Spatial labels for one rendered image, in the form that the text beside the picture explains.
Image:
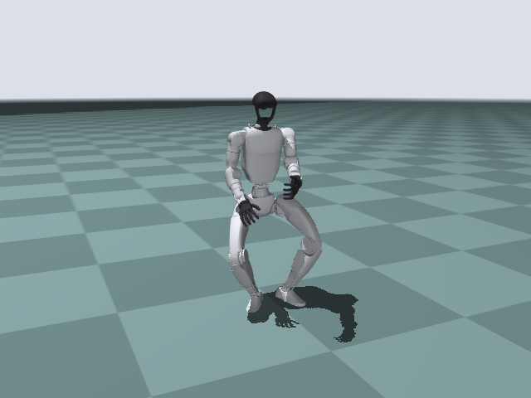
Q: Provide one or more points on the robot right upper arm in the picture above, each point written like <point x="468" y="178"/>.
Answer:
<point x="234" y="141"/>

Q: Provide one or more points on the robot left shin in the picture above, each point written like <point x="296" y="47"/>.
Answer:
<point x="299" y="269"/>

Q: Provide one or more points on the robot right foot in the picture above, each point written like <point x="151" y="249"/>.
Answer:
<point x="254" y="303"/>

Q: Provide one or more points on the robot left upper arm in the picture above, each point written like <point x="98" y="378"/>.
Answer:
<point x="289" y="146"/>

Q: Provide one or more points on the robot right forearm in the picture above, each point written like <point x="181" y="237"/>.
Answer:
<point x="235" y="186"/>

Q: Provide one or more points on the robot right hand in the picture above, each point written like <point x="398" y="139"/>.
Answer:
<point x="245" y="209"/>

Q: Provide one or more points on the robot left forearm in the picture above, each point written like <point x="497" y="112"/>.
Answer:
<point x="294" y="169"/>

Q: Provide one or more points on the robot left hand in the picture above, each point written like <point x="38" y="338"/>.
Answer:
<point x="295" y="185"/>

